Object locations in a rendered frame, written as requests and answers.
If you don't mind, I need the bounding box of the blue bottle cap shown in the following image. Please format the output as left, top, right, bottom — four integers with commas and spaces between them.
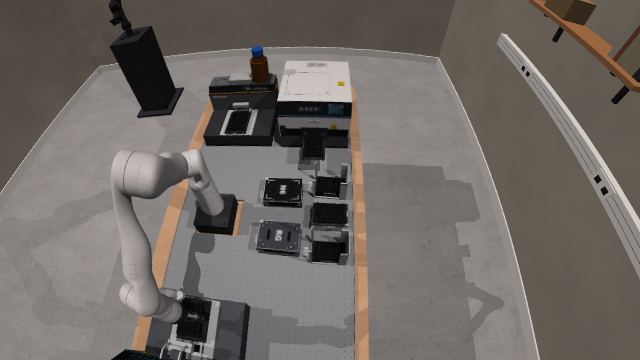
251, 46, 263, 56

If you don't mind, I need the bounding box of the brown glass bottle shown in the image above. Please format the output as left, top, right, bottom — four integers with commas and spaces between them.
250, 56, 270, 84

